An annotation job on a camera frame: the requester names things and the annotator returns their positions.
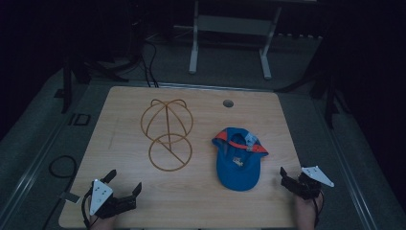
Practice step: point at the white metal table frame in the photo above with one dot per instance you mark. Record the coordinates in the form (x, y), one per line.
(230, 25)

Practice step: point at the grey round table grommet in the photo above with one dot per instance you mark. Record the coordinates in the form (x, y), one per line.
(228, 103)

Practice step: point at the blue cap with orange lining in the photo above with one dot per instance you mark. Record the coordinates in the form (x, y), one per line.
(236, 175)

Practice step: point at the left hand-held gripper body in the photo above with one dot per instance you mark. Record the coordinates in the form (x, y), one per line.
(107, 204)

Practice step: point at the person's left hand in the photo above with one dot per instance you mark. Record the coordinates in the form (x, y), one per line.
(102, 222)

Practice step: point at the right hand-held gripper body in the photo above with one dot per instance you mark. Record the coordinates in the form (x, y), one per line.
(304, 187)

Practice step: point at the black tripod stand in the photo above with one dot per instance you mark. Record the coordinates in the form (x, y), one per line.
(67, 91)
(330, 105)

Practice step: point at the person's right hand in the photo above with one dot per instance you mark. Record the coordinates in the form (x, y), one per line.
(306, 212)

